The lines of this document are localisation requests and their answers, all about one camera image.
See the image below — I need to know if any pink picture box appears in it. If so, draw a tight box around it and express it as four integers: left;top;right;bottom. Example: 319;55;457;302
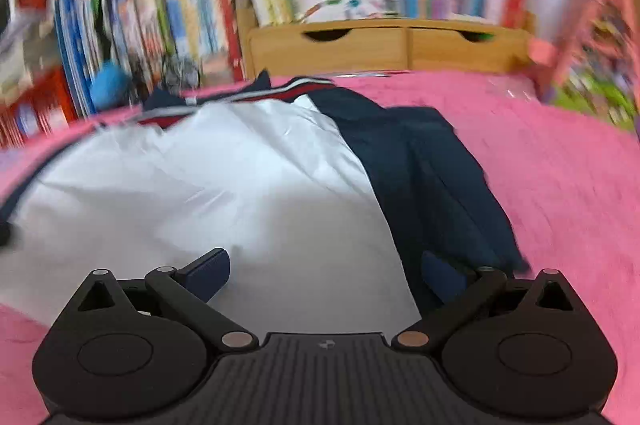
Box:
527;0;640;126

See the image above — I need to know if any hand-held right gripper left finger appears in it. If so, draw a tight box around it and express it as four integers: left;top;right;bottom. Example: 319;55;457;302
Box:
75;247;258;352

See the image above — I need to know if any row of short colourful books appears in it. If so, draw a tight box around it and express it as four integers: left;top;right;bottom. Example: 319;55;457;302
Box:
102;0;246;86

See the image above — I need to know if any row of tall blue workbooks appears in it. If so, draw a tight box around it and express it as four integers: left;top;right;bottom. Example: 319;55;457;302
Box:
55;0;108;116

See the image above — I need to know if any miniature bicycle model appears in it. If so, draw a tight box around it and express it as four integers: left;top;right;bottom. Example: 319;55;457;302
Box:
162;55;201;90

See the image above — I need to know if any stack of papers and booklets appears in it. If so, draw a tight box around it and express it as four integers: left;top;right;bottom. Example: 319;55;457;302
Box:
0;0;61;96

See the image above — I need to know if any navy white red-striped jacket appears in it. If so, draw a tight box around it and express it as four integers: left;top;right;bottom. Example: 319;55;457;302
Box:
0;72;531;321

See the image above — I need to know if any pink rabbit-print blanket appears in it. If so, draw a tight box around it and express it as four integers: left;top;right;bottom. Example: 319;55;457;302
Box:
0;70;640;425

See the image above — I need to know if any wooden drawer organiser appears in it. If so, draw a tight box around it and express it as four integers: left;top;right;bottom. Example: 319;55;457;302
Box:
237;7;533;80

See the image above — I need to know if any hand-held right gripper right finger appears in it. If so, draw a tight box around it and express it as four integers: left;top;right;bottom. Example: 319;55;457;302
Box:
392;251;577;351

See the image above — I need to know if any clear plastic bag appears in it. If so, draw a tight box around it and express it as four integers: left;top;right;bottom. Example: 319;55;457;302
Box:
487;75;541;103

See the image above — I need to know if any blue plush ball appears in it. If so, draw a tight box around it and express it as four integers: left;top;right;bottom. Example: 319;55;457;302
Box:
90;62;133;110

